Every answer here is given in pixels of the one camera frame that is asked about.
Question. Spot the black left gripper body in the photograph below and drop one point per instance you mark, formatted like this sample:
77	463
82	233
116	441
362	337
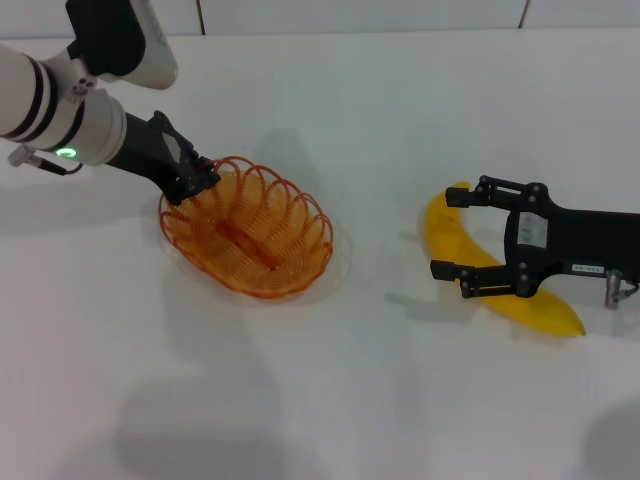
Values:
145	150

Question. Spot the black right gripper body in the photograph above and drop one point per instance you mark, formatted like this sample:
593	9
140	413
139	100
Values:
585	240

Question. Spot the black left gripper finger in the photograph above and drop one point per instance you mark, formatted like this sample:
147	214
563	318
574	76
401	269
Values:
187	190
207	172

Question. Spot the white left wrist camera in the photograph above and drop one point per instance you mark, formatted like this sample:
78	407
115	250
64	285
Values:
110	40

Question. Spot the yellow banana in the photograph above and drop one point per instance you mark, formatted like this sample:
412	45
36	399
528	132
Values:
450	240

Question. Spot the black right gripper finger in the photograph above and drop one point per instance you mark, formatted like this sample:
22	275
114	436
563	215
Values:
445	270
457	196

